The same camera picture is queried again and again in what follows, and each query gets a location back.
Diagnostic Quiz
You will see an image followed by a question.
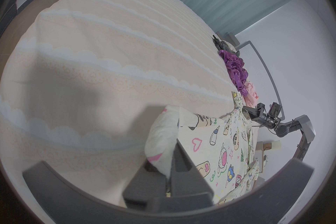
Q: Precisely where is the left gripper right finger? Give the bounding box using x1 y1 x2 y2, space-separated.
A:
170 138 215 206

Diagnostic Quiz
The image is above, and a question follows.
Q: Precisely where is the bed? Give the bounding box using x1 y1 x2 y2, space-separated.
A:
0 0 283 209

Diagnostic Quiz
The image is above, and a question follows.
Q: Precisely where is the grey white bedside table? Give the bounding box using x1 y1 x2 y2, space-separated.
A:
215 31 240 46

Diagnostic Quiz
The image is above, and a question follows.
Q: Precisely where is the black garment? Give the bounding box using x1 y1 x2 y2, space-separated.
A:
212 35 238 53

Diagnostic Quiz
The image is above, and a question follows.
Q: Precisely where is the pale wooden small table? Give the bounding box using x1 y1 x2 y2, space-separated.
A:
256 140 282 175

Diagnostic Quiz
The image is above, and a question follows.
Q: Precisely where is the pink garment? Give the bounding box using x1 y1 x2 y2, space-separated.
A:
243 81 260 108

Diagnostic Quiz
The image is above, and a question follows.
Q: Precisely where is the white printed pyjama top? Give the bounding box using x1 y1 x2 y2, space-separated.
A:
145 90 261 205

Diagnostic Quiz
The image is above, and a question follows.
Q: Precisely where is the purple satin garment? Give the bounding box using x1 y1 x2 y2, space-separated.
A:
218 49 249 96

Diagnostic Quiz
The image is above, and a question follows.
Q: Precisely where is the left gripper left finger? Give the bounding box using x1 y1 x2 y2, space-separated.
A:
122 165 170 210

